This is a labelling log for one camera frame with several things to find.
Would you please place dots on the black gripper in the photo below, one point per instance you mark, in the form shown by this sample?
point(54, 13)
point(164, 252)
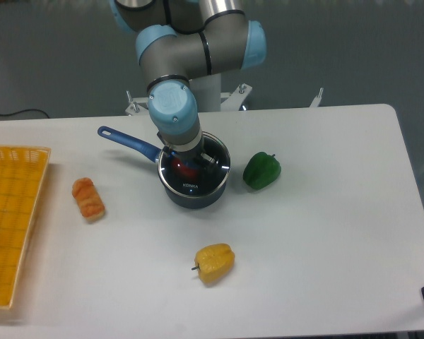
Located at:
point(195, 157)

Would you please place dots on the glass pot lid blue knob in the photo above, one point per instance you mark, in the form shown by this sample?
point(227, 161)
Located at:
point(200, 176)

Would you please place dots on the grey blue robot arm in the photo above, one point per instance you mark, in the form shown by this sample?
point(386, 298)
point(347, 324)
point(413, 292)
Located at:
point(179, 41)

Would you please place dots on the red bell pepper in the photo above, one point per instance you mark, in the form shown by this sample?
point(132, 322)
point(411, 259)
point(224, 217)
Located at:
point(184, 171)

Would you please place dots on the dark blue saucepan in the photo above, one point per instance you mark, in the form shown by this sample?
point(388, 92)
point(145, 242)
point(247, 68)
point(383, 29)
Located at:
point(152, 153)

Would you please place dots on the green bell pepper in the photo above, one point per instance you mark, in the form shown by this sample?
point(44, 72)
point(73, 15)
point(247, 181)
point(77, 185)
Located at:
point(262, 170)

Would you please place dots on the orange bread loaf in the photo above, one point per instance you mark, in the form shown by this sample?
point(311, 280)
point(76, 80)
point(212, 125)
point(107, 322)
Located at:
point(88, 199)

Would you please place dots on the yellow bell pepper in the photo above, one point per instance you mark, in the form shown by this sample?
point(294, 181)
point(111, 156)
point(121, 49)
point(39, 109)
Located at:
point(213, 262)

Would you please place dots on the yellow woven basket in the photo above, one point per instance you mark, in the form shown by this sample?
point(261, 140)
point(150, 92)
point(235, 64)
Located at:
point(22, 174)

